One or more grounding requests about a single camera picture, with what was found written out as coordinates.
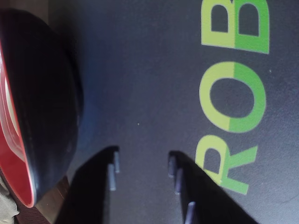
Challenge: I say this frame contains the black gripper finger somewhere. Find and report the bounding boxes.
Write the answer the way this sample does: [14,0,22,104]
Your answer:
[57,146,121,224]
[168,151,257,224]

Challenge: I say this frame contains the large red bowl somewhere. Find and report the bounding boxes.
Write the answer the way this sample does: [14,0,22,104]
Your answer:
[0,8,84,208]

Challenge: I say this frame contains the grey mat with WOWROBO print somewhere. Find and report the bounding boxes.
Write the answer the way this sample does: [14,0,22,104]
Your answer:
[46,0,299,224]

